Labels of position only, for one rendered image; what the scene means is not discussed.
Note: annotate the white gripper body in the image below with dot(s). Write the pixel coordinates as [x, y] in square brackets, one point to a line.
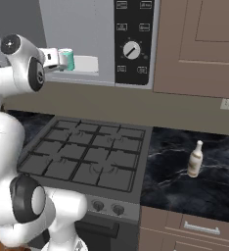
[62, 60]

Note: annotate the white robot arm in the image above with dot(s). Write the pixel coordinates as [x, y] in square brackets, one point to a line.
[5, 147]

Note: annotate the grey microwave door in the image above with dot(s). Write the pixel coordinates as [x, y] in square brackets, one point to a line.
[18, 16]

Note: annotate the round microwave dial knob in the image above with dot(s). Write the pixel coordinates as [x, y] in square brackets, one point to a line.
[131, 50]

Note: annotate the grey microwave oven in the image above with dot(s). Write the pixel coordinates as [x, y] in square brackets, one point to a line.
[132, 19]

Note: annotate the dark grey gas hob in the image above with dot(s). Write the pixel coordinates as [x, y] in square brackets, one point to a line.
[90, 153]

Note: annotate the dark round oven knob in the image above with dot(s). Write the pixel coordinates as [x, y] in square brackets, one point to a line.
[118, 209]
[98, 205]

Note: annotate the cream bottle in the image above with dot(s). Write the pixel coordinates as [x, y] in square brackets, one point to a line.
[195, 161]

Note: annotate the grey oven front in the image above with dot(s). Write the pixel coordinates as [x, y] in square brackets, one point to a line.
[103, 228]

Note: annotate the brown base cupboard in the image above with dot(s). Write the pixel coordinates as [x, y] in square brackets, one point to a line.
[152, 235]

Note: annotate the brown wall cupboard door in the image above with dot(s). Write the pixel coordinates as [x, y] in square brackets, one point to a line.
[198, 45]

